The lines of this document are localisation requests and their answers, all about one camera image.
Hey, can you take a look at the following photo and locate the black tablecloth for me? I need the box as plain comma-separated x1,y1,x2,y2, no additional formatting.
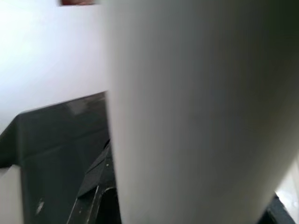
0,91,113,224

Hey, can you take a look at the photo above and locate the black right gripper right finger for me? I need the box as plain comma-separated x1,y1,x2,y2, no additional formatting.
263,195,299,224

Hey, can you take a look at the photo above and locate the white plastic table leg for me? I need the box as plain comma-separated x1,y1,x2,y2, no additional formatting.
102,0,299,224

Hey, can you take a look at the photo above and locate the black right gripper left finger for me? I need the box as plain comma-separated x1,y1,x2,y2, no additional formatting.
72,139,122,224

